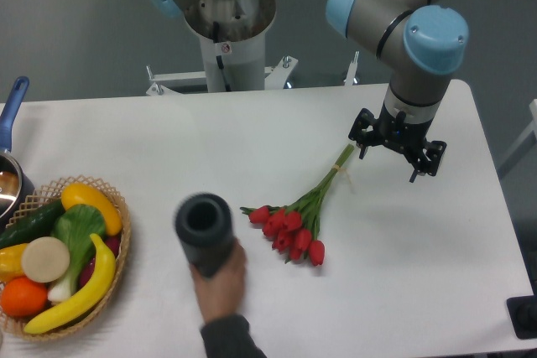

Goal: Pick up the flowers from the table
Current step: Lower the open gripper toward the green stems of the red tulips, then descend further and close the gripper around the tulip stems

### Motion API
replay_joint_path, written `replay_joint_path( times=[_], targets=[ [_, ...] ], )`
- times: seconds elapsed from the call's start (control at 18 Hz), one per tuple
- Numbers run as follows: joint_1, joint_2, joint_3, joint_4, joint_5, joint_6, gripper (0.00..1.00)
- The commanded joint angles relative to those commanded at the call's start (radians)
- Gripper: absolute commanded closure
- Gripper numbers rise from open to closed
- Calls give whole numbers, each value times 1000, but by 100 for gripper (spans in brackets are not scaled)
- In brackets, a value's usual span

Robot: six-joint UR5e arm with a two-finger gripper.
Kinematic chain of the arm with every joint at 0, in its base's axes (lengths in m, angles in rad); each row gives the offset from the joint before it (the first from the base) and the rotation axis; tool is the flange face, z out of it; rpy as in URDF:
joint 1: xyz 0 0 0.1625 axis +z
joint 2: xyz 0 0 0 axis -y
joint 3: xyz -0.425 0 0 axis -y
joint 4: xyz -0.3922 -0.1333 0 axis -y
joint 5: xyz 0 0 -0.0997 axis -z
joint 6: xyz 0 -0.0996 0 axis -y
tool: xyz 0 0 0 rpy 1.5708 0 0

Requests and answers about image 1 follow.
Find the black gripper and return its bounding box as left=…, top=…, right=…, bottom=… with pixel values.
left=348, top=106, right=447, bottom=183

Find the red tulip bouquet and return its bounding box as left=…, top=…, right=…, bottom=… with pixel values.
left=240, top=145, right=354, bottom=267

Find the blue handled saucepan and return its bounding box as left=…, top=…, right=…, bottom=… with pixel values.
left=1, top=76, right=34, bottom=232

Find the white frame at right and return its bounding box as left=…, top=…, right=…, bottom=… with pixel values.
left=497, top=99, right=536, bottom=180

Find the beige round disc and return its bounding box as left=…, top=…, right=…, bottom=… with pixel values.
left=21, top=236, right=70, bottom=283

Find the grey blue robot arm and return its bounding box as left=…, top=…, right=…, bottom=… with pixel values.
left=150, top=0, right=469, bottom=176

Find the orange fruit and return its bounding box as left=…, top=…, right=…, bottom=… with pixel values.
left=1, top=277, right=48, bottom=318

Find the dark grey sleeved forearm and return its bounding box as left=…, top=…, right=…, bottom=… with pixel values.
left=201, top=314, right=266, bottom=358

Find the dark red beet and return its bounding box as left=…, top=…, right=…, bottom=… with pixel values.
left=78, top=235, right=121, bottom=288

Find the woven wicker basket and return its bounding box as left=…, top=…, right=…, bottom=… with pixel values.
left=1, top=176, right=131, bottom=341

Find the green bok choy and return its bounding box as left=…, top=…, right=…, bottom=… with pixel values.
left=48, top=204, right=106, bottom=304

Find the green cucumber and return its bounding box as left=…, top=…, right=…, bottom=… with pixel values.
left=1, top=200, right=65, bottom=249

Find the person's hand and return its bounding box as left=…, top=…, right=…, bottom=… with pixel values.
left=190, top=239, right=247, bottom=324

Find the dark grey ribbed vase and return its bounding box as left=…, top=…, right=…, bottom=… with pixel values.
left=175, top=193, right=235, bottom=278

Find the yellow banana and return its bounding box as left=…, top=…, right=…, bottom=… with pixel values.
left=23, top=233, right=116, bottom=335

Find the black device at edge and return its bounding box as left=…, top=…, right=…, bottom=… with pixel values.
left=506, top=295, right=536, bottom=340

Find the yellow bell pepper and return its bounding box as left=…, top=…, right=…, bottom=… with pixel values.
left=0, top=243, right=28, bottom=283

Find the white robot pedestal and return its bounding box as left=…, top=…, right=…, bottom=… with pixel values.
left=146, top=0, right=298, bottom=96

